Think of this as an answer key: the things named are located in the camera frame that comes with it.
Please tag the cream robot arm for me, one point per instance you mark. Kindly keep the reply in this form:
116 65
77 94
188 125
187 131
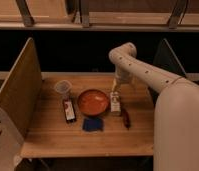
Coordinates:
176 116

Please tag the white bottle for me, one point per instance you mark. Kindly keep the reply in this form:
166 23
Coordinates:
115 106

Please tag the clear plastic cup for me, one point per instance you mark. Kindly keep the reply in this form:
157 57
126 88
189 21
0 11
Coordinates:
63 87

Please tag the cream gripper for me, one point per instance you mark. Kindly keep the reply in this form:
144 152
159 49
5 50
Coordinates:
121 77

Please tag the left wooden side panel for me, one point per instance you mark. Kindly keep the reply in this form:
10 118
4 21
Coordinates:
20 90

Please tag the orange bowl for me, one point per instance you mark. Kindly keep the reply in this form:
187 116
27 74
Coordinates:
92 102

